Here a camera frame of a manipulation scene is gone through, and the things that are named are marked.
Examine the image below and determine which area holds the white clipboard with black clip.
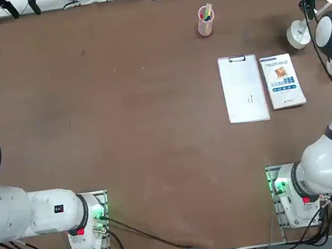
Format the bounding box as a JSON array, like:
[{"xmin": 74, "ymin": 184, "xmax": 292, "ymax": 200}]
[{"xmin": 217, "ymin": 52, "xmax": 271, "ymax": 126}]

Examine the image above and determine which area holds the pink translucent pen cup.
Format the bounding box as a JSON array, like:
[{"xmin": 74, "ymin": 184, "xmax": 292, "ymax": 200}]
[{"xmin": 194, "ymin": 2, "xmax": 219, "ymax": 38}]

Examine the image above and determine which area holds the white and blue book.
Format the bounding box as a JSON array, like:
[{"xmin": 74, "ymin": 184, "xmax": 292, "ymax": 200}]
[{"xmin": 259, "ymin": 51, "xmax": 308, "ymax": 112}]

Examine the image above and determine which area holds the green and yellow ruler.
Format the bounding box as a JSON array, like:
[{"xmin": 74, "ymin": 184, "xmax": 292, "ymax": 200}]
[{"xmin": 202, "ymin": 2, "xmax": 216, "ymax": 21}]

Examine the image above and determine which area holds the black tripod leg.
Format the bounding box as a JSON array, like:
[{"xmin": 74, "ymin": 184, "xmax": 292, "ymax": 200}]
[
  {"xmin": 0, "ymin": 0, "xmax": 20, "ymax": 21},
  {"xmin": 20, "ymin": 0, "xmax": 42, "ymax": 17}
]

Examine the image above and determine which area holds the black table cable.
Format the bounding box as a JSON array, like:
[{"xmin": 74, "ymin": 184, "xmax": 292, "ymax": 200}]
[
  {"xmin": 98, "ymin": 212, "xmax": 199, "ymax": 249},
  {"xmin": 100, "ymin": 202, "xmax": 202, "ymax": 249}
]

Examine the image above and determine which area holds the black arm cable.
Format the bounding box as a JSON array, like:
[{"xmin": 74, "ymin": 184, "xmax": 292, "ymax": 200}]
[{"xmin": 300, "ymin": 0, "xmax": 332, "ymax": 98}]

